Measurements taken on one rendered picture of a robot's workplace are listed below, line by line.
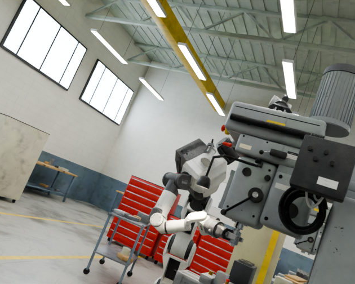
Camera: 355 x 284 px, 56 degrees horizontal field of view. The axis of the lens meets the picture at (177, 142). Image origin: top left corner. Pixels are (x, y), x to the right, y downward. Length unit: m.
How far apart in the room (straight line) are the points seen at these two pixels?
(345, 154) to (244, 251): 2.25
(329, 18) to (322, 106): 6.68
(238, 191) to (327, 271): 0.51
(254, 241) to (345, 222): 2.05
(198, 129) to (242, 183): 10.37
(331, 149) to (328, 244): 0.37
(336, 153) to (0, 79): 8.81
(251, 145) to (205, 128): 10.26
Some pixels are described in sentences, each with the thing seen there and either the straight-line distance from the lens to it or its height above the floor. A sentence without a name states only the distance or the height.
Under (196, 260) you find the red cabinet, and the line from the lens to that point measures 6.55.
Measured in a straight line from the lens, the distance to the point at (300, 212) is 1.59.
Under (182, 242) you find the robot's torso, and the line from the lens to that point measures 2.36.
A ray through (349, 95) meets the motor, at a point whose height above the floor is 2.06.
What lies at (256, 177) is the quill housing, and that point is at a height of 1.54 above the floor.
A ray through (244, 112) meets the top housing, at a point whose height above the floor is 1.83.
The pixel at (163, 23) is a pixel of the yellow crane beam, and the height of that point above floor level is 4.75.
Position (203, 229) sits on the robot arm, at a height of 1.20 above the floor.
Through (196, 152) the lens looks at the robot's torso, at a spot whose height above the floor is 1.63.
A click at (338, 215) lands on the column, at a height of 1.48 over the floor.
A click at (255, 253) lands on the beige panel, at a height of 1.11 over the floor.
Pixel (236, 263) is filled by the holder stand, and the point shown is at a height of 1.08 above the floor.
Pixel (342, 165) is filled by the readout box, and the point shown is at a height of 1.64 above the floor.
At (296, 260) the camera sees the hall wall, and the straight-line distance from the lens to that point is 10.70.
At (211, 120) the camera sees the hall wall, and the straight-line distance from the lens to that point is 11.97.
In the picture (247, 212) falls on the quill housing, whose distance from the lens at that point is 1.63.
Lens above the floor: 1.29
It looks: 9 degrees up
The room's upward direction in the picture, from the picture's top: 22 degrees clockwise
